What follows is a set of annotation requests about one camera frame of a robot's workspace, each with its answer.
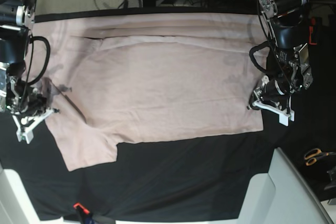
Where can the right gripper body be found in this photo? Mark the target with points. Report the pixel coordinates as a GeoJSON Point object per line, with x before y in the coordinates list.
{"type": "Point", "coordinates": [33, 104]}

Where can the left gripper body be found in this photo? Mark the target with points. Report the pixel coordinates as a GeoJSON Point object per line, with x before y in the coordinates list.
{"type": "Point", "coordinates": [272, 92]}

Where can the black table cloth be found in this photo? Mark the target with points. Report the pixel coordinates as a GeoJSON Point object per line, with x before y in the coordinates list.
{"type": "Point", "coordinates": [199, 179]}

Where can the red black clamp right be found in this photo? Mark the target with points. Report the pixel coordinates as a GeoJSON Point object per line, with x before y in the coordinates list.
{"type": "Point", "coordinates": [314, 30]}

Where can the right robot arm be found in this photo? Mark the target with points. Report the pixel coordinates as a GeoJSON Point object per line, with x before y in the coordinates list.
{"type": "Point", "coordinates": [17, 20]}

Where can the red black clamp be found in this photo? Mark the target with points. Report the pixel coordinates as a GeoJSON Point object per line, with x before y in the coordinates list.
{"type": "Point", "coordinates": [84, 215]}
{"type": "Point", "coordinates": [314, 30]}

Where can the white container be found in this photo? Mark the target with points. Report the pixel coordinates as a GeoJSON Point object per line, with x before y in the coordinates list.
{"type": "Point", "coordinates": [16, 207]}
{"type": "Point", "coordinates": [281, 196]}

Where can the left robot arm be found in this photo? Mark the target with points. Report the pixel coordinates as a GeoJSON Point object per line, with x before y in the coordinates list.
{"type": "Point", "coordinates": [284, 57]}

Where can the white container left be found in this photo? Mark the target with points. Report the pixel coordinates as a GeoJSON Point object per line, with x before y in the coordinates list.
{"type": "Point", "coordinates": [16, 207]}

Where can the pink T-shirt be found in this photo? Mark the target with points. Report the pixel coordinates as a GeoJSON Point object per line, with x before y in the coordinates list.
{"type": "Point", "coordinates": [149, 78]}

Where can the orange handled scissors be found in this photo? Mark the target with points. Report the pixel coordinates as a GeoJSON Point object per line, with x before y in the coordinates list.
{"type": "Point", "coordinates": [315, 155]}

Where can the red black clamp bottom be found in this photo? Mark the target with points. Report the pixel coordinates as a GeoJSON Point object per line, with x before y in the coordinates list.
{"type": "Point", "coordinates": [84, 215]}

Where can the white container right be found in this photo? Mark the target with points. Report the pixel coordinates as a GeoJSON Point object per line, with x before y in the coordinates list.
{"type": "Point", "coordinates": [281, 196]}

